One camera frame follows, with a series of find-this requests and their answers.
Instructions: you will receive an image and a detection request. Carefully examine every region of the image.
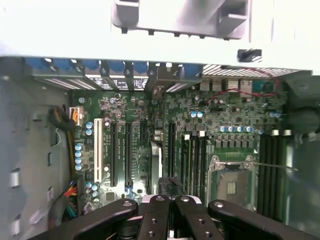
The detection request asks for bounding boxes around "CPU socket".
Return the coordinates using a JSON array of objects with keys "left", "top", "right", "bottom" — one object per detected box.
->
[{"left": 209, "top": 153, "right": 260, "bottom": 210}]

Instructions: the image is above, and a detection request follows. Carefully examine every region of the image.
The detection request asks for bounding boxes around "black slot with blue latch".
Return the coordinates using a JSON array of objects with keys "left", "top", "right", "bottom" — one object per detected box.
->
[{"left": 124, "top": 122, "right": 133, "bottom": 192}]

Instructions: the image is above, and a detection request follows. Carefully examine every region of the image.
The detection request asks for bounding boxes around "black long expansion slot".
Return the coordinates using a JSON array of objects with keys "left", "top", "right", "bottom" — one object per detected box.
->
[
  {"left": 110, "top": 122, "right": 119, "bottom": 187},
  {"left": 168, "top": 121, "right": 177, "bottom": 178}
]

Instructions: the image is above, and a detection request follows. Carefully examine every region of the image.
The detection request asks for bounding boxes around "short black expansion slot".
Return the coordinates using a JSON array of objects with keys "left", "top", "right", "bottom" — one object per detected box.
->
[{"left": 139, "top": 122, "right": 148, "bottom": 141}]

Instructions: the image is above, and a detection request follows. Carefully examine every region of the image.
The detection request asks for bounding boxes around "white expansion slot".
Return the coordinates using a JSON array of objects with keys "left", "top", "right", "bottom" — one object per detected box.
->
[{"left": 93, "top": 117, "right": 104, "bottom": 185}]

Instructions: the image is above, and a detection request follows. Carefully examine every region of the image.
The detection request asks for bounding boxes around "black open PC case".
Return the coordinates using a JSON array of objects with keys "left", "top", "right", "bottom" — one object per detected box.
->
[{"left": 0, "top": 0, "right": 320, "bottom": 240}]

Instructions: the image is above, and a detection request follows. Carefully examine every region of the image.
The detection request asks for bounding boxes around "green motherboard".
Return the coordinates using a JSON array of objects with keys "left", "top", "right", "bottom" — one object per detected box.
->
[{"left": 69, "top": 77, "right": 288, "bottom": 218}]

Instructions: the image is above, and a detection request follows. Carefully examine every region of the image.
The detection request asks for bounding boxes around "white orange power connector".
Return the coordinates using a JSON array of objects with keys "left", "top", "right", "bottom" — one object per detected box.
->
[{"left": 68, "top": 106, "right": 85, "bottom": 126}]

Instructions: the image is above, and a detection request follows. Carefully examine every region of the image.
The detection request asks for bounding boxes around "blue slot cover clip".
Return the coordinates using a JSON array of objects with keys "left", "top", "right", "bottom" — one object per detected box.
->
[
  {"left": 133, "top": 62, "right": 149, "bottom": 76},
  {"left": 24, "top": 58, "right": 46, "bottom": 75},
  {"left": 108, "top": 61, "right": 126, "bottom": 76},
  {"left": 82, "top": 59, "right": 101, "bottom": 76},
  {"left": 52, "top": 59, "right": 72, "bottom": 75},
  {"left": 178, "top": 64, "right": 203, "bottom": 81}
]

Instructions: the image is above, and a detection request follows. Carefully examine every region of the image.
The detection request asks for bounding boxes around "black case lock tab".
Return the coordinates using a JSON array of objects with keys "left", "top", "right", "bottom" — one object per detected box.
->
[{"left": 236, "top": 48, "right": 263, "bottom": 63}]

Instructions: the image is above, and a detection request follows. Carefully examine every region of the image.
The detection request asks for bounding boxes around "thin wire locking lever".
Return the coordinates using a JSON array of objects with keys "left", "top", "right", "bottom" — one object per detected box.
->
[{"left": 251, "top": 161, "right": 300, "bottom": 173}]

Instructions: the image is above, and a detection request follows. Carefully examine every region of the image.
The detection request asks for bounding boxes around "power supply wire bundle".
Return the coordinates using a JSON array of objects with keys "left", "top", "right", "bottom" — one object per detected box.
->
[{"left": 47, "top": 105, "right": 85, "bottom": 226}]

